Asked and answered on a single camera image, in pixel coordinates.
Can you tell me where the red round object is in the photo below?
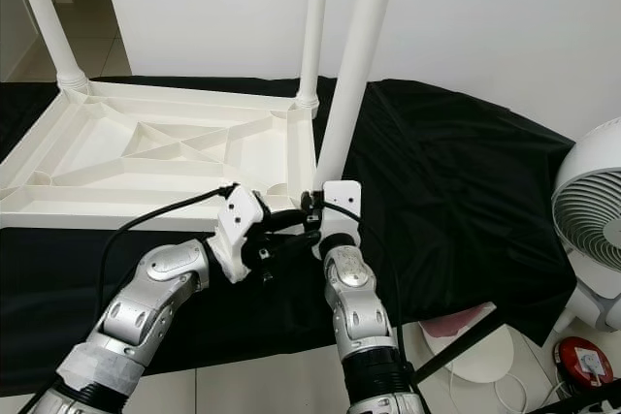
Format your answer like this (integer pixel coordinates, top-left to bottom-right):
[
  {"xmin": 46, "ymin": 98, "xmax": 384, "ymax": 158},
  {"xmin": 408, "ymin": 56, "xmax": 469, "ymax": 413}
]
[{"xmin": 550, "ymin": 335, "xmax": 618, "ymax": 393}]

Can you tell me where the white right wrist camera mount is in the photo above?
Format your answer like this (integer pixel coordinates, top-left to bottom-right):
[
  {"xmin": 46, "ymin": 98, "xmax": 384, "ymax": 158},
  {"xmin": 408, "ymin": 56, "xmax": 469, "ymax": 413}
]
[{"xmin": 315, "ymin": 179, "xmax": 363, "ymax": 259}]

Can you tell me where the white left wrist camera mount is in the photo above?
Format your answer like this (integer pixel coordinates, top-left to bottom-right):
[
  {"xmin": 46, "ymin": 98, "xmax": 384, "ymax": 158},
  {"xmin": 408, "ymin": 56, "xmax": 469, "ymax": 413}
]
[{"xmin": 209, "ymin": 184, "xmax": 266, "ymax": 284}]

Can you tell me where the black table cloth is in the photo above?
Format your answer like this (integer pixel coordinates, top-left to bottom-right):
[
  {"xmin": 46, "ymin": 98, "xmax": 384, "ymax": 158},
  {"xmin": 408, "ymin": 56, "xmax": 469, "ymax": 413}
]
[{"xmin": 0, "ymin": 75, "xmax": 579, "ymax": 378}]

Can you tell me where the white plastic table top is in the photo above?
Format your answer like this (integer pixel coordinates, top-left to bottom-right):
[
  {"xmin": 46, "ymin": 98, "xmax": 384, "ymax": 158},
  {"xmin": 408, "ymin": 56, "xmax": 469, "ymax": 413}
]
[{"xmin": 0, "ymin": 78, "xmax": 327, "ymax": 234}]

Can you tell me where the pink seat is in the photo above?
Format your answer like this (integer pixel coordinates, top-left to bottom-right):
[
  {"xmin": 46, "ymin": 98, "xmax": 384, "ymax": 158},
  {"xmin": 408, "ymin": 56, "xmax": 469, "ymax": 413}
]
[{"xmin": 415, "ymin": 302, "xmax": 498, "ymax": 339}]

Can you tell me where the white fan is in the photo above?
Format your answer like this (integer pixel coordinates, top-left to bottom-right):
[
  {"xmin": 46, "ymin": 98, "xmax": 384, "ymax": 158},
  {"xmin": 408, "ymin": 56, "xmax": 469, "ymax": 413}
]
[{"xmin": 550, "ymin": 118, "xmax": 621, "ymax": 334}]

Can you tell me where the white round floor base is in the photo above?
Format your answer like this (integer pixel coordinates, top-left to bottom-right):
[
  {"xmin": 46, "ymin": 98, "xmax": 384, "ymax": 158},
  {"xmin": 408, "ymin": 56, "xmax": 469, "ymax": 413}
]
[{"xmin": 422, "ymin": 322, "xmax": 512, "ymax": 388}]

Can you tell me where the black metal table leg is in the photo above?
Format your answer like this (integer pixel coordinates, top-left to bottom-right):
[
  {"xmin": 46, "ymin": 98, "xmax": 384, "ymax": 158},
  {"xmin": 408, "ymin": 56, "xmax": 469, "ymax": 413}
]
[{"xmin": 410, "ymin": 307, "xmax": 503, "ymax": 383}]

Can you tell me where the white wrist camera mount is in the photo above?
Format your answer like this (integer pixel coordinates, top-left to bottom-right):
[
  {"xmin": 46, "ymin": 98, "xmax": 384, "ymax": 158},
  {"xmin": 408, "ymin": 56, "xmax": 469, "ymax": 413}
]
[
  {"xmin": 209, "ymin": 184, "xmax": 266, "ymax": 284},
  {"xmin": 315, "ymin": 179, "xmax": 363, "ymax": 259}
]

